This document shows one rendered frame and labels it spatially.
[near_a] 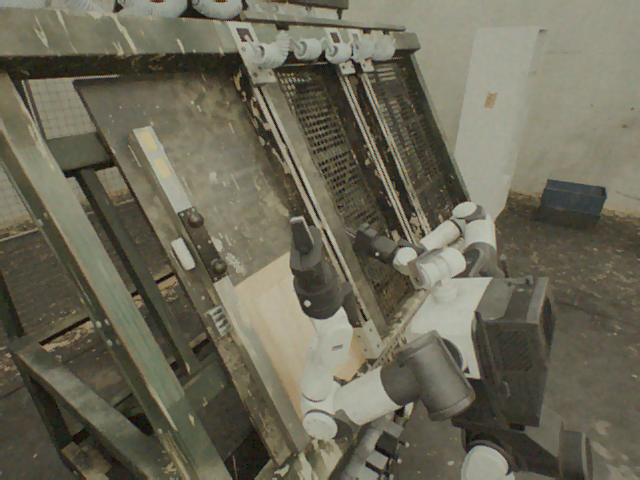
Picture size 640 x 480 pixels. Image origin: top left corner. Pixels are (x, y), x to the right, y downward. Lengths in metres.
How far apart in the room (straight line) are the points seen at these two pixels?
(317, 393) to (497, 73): 4.19
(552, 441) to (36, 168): 1.26
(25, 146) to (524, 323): 1.03
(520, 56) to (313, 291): 4.17
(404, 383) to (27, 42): 0.99
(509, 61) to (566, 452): 4.00
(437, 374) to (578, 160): 5.48
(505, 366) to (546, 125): 5.31
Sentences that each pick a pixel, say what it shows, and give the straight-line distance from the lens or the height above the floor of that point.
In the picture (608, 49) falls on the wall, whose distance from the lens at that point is 5.99.
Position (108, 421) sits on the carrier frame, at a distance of 1.55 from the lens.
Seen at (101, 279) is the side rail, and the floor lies 1.47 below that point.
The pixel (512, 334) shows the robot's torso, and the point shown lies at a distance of 0.89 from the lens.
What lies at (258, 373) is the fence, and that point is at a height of 1.12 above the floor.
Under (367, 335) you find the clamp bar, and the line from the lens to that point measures 1.37.
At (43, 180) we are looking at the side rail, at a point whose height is 1.66.
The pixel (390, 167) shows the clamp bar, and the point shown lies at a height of 1.38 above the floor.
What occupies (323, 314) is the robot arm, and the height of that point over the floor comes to 1.45.
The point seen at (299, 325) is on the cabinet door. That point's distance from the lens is 1.21.
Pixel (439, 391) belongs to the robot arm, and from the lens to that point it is 0.81.
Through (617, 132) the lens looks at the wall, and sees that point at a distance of 6.06.
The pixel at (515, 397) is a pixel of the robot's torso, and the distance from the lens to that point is 0.99.
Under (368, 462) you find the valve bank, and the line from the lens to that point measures 1.36.
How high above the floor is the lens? 1.90
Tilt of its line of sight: 27 degrees down
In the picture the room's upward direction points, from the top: straight up
